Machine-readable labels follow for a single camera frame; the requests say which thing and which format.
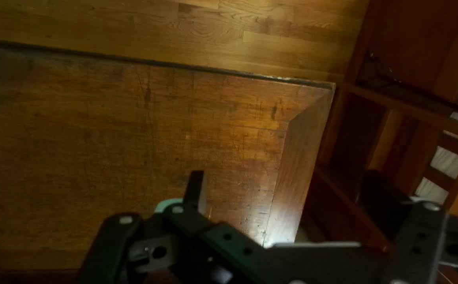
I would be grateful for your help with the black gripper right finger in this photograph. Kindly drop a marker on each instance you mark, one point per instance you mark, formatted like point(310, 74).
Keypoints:
point(421, 242)

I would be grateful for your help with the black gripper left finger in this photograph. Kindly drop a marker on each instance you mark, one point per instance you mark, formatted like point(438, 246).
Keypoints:
point(195, 190)

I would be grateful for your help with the dark wooden slatted chair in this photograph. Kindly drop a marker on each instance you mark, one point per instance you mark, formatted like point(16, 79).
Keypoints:
point(397, 103)

